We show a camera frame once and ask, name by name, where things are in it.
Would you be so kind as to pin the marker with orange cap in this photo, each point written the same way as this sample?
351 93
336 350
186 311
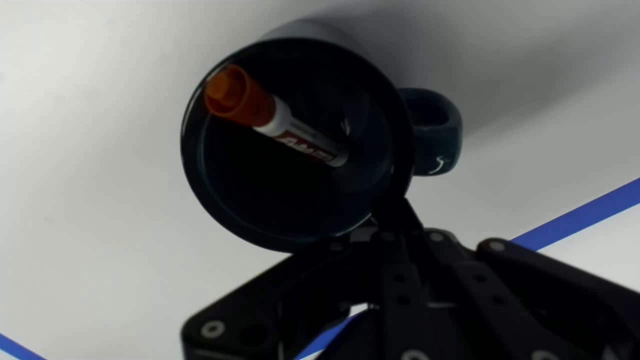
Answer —
240 97

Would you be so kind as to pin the dark mug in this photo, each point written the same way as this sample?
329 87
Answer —
280 200

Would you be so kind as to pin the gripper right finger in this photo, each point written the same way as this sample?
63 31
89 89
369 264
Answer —
540 290

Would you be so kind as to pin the long blue tape strip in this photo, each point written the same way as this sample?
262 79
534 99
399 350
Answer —
575 220

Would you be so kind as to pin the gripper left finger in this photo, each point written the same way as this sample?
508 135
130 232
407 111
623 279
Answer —
300 290

